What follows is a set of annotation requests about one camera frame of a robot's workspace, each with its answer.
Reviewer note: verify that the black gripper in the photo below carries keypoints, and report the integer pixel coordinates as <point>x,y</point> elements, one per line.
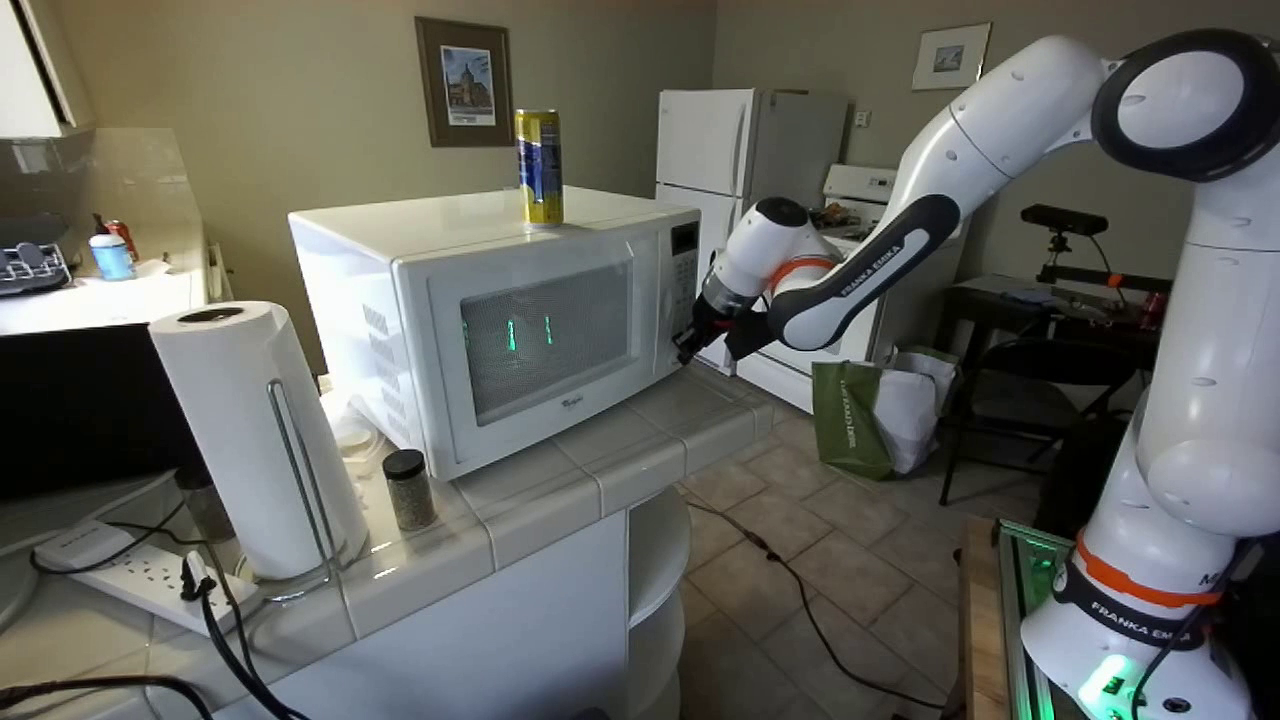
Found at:
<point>726,324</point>

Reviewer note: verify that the white microwave door with window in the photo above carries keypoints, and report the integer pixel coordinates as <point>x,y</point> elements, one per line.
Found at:
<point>448,400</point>

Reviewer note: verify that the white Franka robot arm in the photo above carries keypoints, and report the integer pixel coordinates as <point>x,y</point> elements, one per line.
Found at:
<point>1202,400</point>

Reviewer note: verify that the white microwave body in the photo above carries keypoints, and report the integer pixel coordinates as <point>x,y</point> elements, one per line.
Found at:
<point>358,315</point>

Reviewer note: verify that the white refrigerator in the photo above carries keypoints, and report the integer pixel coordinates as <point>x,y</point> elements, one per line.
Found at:
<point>703,146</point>

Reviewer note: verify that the white plastic bag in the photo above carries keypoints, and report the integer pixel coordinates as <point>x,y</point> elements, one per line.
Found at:
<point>914,418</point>

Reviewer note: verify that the white kitchen stove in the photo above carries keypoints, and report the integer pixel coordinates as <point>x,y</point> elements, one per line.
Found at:
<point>855,181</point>

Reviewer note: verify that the yellow and blue can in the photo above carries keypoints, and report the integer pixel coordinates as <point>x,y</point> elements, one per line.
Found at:
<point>536,164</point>

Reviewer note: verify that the white tiled kitchen counter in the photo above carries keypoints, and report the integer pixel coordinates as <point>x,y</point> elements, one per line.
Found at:
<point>533,615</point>

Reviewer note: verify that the small dark-lidded shaker jar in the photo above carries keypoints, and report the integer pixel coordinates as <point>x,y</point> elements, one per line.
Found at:
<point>410,495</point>

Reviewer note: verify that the black metal work table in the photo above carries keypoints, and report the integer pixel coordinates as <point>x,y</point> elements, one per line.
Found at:
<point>1024,355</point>

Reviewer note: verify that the wooden robot mounting table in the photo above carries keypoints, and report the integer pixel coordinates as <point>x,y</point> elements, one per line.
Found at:
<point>983,624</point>

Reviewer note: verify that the white paper towel roll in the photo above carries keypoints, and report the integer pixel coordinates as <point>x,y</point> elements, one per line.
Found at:
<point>243,424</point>

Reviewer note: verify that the white power strip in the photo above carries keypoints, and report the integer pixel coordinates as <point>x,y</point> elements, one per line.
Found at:
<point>126,567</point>

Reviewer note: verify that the black flat monitor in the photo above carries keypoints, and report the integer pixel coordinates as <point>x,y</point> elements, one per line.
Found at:
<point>83,414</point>

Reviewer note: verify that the dark framed wall picture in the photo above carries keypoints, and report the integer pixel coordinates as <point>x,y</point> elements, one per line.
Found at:
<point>464,81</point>

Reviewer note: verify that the light framed wall picture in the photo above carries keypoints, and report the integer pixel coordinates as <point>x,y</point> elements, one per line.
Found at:
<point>948,59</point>

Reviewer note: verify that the black camera on tripod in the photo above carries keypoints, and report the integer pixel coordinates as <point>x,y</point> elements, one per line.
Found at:
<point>1062,222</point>

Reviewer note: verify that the green robot base plate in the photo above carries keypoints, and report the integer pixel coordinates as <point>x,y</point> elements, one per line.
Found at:
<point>1034,584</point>

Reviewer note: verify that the window with dark frame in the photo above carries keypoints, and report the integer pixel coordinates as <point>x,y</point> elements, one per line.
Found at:
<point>28,67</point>

